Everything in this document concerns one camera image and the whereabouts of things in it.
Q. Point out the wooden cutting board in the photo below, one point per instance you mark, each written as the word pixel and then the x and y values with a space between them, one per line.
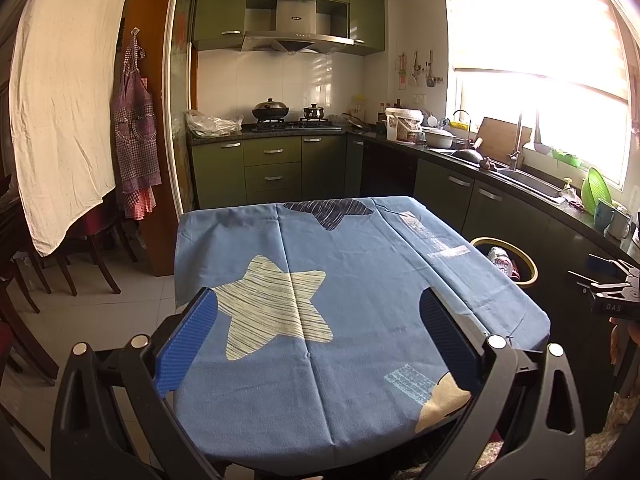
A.
pixel 500 135

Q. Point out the red checkered apron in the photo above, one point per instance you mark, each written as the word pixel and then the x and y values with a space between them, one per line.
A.
pixel 139 205

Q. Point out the glass pot lid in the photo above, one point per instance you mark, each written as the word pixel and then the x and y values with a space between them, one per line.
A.
pixel 356 121

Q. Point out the window with blind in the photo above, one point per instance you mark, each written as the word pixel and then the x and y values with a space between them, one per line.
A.
pixel 540 35

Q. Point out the small dark pot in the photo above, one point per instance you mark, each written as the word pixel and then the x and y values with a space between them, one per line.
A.
pixel 314 112

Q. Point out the hanging white sheet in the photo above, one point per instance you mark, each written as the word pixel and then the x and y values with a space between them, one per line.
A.
pixel 65 110

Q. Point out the yellow rimmed trash bin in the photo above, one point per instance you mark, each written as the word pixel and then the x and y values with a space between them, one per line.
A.
pixel 525 260

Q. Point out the purple checkered apron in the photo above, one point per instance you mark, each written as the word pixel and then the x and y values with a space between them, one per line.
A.
pixel 135 125

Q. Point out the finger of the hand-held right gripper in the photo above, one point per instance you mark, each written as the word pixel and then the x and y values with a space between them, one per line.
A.
pixel 582 279
pixel 602 262

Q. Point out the white metal mug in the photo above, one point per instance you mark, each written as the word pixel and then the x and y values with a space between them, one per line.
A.
pixel 620 225

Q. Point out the person's right forearm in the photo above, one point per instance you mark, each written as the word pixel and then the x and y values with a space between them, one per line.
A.
pixel 617 425

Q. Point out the dining table with red cloth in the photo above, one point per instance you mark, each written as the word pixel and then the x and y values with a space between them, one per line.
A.
pixel 95 217

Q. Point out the blue star printed tablecloth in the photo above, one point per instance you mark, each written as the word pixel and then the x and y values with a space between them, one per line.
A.
pixel 350 285

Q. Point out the white plastic bucket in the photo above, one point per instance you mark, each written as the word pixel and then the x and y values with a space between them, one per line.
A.
pixel 402 125

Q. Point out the tall steel faucet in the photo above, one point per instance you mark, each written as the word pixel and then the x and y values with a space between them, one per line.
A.
pixel 515 155

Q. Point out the steel sink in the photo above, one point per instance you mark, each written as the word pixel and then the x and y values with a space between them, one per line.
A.
pixel 530 182

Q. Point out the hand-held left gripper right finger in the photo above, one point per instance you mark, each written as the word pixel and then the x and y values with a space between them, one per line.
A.
pixel 450 340

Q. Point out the steel range hood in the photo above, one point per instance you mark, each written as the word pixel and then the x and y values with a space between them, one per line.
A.
pixel 295 20

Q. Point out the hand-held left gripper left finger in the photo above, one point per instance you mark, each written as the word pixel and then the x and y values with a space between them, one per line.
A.
pixel 187 342

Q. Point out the gas stove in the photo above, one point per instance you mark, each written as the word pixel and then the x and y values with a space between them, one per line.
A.
pixel 295 126

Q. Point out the person's right hand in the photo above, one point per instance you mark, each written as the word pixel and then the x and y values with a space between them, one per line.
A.
pixel 614 340

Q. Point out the green plastic colander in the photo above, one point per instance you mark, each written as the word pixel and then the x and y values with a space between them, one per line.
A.
pixel 597 190

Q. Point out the clear plastic bottle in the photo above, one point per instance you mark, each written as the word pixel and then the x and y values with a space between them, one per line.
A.
pixel 498 255

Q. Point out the dark wok in sink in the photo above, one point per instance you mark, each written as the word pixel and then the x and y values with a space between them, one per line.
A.
pixel 470 156

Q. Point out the green cloth on sill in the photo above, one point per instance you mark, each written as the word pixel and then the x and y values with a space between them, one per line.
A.
pixel 566 157

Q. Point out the small curved faucet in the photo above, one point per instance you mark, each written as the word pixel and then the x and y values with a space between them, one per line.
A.
pixel 467 115

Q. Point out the hanging kitchen utensils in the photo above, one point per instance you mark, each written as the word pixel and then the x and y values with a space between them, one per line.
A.
pixel 420 67

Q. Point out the teal mug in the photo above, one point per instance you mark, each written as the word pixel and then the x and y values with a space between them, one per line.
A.
pixel 602 215

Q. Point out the black wok with lid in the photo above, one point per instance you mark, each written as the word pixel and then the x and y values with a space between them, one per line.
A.
pixel 270 110

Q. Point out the sliding glass door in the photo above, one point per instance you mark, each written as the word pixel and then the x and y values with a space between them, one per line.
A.
pixel 182 85

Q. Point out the dark wooden chair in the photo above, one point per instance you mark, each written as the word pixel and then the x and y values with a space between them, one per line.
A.
pixel 100 260

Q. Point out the black kitchen countertop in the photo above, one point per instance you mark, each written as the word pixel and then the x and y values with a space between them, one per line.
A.
pixel 390 137

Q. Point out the white enamel pot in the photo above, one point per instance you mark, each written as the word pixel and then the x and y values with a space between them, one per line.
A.
pixel 440 139

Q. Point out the clear plastic bag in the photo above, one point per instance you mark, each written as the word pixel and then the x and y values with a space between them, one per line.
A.
pixel 212 125

